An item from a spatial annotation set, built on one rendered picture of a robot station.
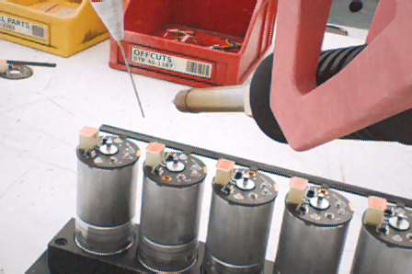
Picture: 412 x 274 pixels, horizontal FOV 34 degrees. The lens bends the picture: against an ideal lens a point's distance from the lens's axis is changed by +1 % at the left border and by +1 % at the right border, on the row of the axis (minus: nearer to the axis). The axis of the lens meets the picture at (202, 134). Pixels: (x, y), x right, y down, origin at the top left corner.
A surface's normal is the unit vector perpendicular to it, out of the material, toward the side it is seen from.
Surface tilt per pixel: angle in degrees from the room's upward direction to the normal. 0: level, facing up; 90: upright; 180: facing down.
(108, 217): 90
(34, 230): 0
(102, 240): 90
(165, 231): 90
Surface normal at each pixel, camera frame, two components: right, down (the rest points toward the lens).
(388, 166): 0.10, -0.88
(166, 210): -0.18, 0.43
